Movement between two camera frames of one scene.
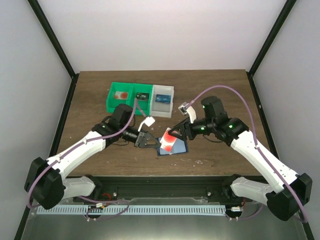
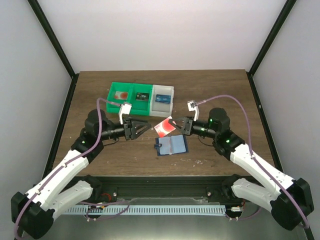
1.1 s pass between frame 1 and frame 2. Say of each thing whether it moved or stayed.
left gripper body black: moved
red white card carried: stayed
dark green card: stayed
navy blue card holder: stayed
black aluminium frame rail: stayed
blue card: stayed
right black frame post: stayed
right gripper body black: stayed
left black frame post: stayed
